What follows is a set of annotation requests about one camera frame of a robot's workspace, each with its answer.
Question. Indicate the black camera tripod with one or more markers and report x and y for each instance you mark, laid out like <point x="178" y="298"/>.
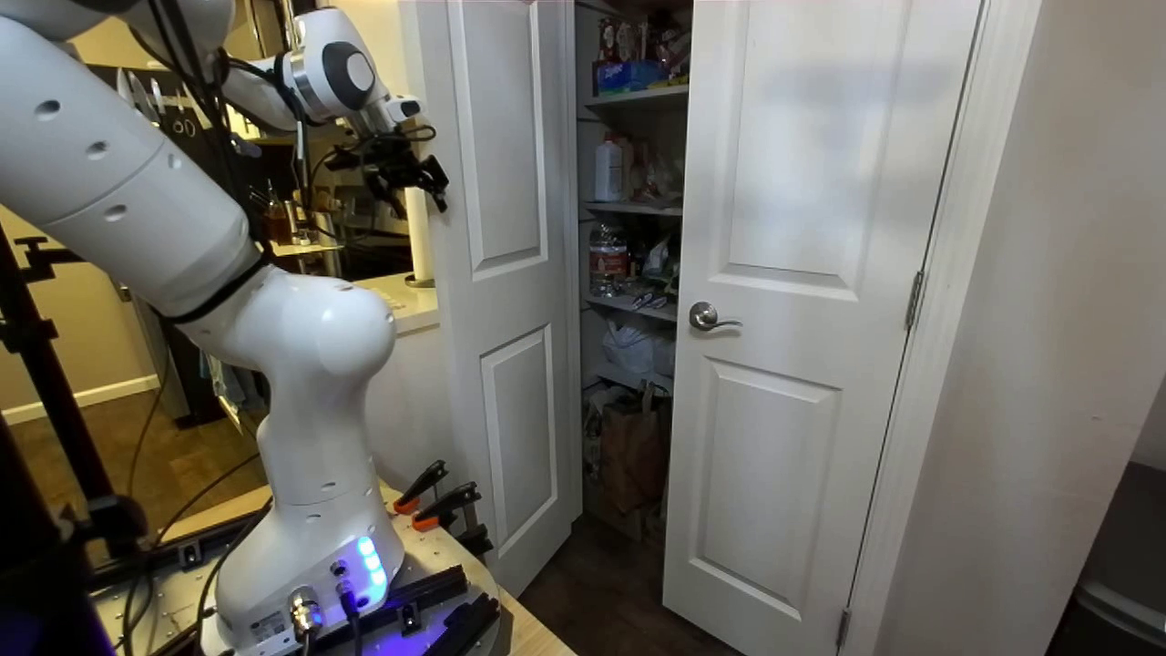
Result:
<point x="114" y="518"/>

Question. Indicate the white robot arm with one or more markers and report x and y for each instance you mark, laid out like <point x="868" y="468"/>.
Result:
<point x="106" y="184"/>

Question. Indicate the brown paper bag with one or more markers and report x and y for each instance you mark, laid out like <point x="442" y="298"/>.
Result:
<point x="623" y="457"/>

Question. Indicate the white pantry door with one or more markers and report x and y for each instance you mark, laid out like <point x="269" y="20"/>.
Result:
<point x="813" y="155"/>
<point x="496" y="86"/>

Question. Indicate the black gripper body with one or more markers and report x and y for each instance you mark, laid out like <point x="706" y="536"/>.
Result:
<point x="395" y="163"/>

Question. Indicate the silver lever door handle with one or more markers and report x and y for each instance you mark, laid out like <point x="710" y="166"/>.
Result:
<point x="706" y="324"/>

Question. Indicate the pantry shelves with food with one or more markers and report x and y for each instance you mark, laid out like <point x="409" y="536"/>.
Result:
<point x="632" y="60"/>

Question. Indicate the orange black clamp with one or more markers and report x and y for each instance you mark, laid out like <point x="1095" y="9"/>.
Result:
<point x="454" y="507"/>
<point x="422" y="482"/>

